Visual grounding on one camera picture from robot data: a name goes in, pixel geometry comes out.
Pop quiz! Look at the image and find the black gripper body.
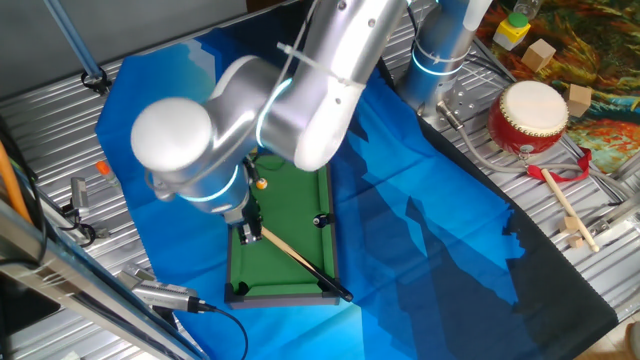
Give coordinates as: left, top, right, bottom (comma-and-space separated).
237, 202, 264, 236

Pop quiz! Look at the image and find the wooden pool cue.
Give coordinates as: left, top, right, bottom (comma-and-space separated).
259, 226, 354, 303

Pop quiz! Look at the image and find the mini green pool table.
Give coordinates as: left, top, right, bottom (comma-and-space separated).
224, 153, 342, 309

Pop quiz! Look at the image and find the glue stick orange cap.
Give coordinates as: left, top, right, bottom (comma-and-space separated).
95, 160, 121, 189

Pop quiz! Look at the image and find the blue mountain print cloth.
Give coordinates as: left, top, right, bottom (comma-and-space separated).
94, 0, 619, 360

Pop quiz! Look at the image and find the black pole clamp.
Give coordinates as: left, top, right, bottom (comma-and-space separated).
81, 67, 112, 96

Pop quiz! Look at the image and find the orange pole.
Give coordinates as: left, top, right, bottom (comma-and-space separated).
0, 139, 32, 224

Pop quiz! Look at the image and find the blue pole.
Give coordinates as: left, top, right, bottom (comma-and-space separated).
42, 0, 104, 81

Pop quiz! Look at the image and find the red drum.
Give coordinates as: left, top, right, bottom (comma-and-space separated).
486, 80, 571, 156

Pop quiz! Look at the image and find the wooden drumstick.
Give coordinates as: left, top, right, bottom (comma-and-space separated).
540, 167, 600, 254

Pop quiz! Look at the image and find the yellow box green button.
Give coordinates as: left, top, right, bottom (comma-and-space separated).
492, 11, 532, 52

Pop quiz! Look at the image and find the wooden cube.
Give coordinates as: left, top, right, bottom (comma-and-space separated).
520, 38, 557, 73
564, 83, 594, 119

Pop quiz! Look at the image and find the clear plastic bottle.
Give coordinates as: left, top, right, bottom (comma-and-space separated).
513, 0, 544, 19

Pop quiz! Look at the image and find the colourful painted cloth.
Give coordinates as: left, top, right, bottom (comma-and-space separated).
474, 0, 640, 174

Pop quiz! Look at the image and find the black camera cable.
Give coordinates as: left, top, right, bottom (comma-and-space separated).
209, 304, 250, 360

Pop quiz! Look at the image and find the silver camera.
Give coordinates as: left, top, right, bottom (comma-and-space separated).
130, 279, 214, 315

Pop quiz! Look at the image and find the grey camera mount block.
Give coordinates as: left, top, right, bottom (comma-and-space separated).
119, 263, 157, 290

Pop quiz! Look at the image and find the small grey camera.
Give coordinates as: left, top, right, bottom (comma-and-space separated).
69, 176, 91, 217

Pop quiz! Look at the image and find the aluminium frame bar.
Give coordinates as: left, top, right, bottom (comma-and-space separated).
0, 199, 209, 360

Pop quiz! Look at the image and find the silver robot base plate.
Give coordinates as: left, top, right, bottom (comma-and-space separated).
417, 74, 481, 121

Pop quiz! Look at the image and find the red strap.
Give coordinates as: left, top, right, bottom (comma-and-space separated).
526, 147, 593, 183

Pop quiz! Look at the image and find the aluminium profile rail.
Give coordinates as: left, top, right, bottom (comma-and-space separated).
587, 192, 640, 239

